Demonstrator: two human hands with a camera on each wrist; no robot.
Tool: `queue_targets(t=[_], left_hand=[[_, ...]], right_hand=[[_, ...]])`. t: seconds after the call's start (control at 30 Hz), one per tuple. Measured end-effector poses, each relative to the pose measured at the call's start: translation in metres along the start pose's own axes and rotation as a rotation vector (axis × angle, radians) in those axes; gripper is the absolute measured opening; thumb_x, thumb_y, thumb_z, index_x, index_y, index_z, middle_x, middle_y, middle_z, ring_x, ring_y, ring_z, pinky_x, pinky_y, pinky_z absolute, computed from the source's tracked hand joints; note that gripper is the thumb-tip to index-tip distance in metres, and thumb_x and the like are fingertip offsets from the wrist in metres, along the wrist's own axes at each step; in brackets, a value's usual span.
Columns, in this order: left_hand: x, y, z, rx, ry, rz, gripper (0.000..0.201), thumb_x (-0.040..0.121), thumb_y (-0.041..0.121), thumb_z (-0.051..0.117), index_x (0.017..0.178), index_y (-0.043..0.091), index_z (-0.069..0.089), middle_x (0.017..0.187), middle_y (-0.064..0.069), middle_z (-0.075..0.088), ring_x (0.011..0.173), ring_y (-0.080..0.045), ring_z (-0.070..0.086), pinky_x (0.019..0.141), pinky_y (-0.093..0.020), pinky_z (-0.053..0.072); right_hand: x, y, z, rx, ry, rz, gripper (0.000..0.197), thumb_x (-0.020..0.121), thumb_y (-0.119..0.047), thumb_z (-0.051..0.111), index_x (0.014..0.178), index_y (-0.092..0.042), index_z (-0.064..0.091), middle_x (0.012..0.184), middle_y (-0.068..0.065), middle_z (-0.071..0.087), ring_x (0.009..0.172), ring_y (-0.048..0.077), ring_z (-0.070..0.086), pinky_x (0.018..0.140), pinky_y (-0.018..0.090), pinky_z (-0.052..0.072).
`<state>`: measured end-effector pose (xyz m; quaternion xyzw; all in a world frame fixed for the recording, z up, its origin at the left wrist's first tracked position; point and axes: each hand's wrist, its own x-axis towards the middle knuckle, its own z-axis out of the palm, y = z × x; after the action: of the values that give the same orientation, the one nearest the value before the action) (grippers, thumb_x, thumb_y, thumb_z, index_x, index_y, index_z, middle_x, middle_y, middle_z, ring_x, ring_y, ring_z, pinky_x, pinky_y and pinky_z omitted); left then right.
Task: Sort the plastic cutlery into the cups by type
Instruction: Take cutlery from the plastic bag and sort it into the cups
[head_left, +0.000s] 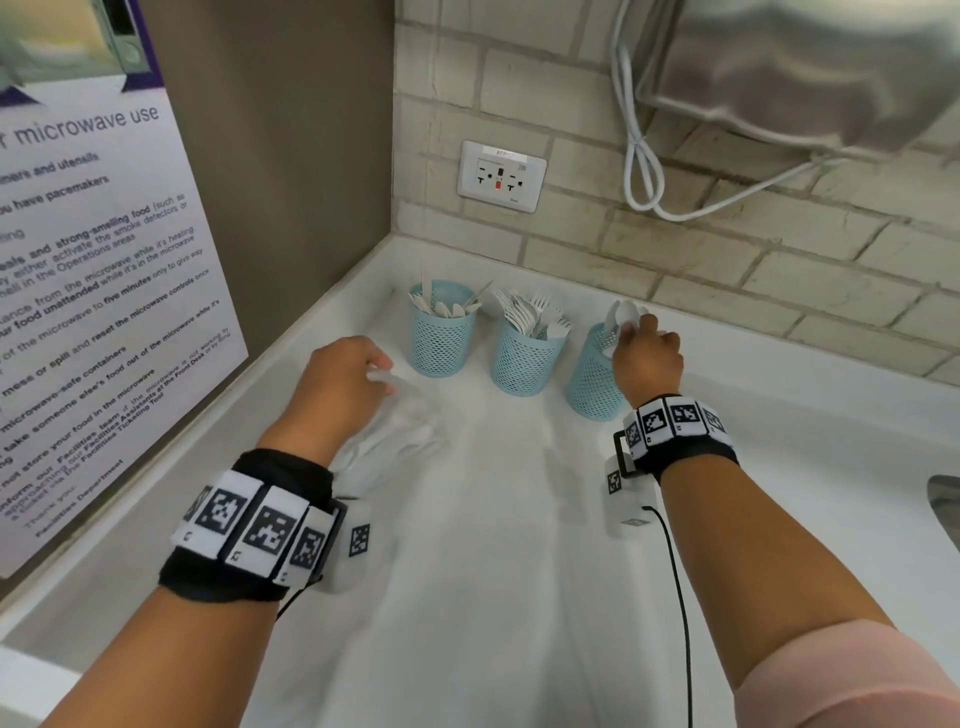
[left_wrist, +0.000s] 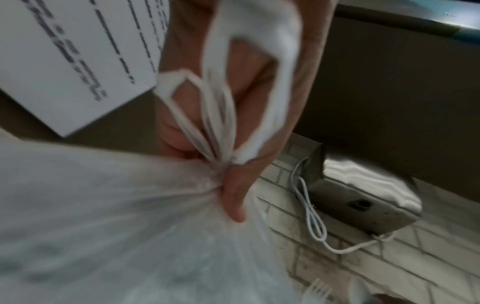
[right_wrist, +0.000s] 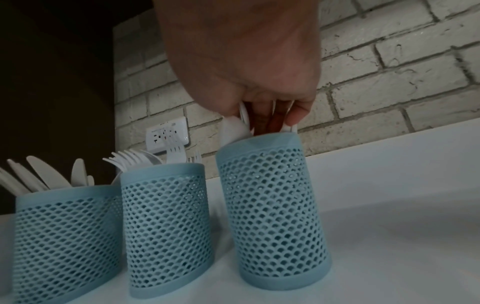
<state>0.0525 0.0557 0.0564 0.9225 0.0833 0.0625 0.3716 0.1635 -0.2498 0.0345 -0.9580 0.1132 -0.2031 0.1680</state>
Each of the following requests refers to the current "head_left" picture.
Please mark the dark sink basin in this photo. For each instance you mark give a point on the dark sink basin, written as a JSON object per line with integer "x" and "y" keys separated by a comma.
{"x": 949, "y": 510}

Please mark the person's pink right sleeve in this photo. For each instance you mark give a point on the person's pink right sleeve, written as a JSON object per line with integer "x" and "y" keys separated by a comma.
{"x": 847, "y": 682}

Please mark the black left wrist band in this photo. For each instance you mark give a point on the black left wrist band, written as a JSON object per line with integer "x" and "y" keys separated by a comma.
{"x": 202, "y": 581}

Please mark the person's left forearm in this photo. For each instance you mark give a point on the person's left forearm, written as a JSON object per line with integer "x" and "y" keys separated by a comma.
{"x": 150, "y": 667}

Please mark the white printed notice poster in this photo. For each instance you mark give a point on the white printed notice poster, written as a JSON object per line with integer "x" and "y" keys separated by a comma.
{"x": 90, "y": 300}

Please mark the person's right hand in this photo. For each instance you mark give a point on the person's right hand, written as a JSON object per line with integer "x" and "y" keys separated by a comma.
{"x": 649, "y": 367}

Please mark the clear plastic bag of cutlery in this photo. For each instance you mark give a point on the clear plastic bag of cutlery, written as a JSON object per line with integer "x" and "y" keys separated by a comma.
{"x": 390, "y": 442}

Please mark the person's left hand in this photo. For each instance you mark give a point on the person's left hand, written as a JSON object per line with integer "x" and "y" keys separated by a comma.
{"x": 330, "y": 397}

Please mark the grey wall-mounted appliance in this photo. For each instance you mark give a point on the grey wall-mounted appliance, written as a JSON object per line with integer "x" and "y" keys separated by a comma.
{"x": 787, "y": 67}

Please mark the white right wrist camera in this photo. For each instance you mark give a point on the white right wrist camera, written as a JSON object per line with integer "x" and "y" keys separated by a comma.
{"x": 630, "y": 502}

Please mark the black wrist band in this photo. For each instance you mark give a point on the black wrist band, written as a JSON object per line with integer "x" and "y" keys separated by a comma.
{"x": 697, "y": 454}
{"x": 202, "y": 581}

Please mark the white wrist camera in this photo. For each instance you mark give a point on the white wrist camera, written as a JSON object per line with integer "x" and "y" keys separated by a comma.
{"x": 349, "y": 570}
{"x": 630, "y": 502}

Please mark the person's right forearm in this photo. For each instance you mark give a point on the person's right forearm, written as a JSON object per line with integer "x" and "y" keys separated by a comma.
{"x": 750, "y": 562}

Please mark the bunch of white plastic knives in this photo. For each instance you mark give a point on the bunch of white plastic knives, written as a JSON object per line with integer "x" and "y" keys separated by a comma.
{"x": 439, "y": 306}

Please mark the teal mesh cup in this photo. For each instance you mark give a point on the teal mesh cup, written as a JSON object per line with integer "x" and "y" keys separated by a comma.
{"x": 589, "y": 382}
{"x": 442, "y": 345}
{"x": 529, "y": 364}

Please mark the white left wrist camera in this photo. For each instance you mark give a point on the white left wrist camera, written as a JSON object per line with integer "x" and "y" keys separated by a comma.
{"x": 349, "y": 570}

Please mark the bunch of white plastic forks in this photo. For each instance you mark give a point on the bunch of white plastic forks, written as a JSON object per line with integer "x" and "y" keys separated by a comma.
{"x": 532, "y": 315}

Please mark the white wall power outlet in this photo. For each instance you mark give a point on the white wall power outlet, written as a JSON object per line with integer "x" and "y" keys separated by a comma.
{"x": 502, "y": 178}

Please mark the black right wrist band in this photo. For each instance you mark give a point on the black right wrist band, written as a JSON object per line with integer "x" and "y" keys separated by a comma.
{"x": 697, "y": 454}

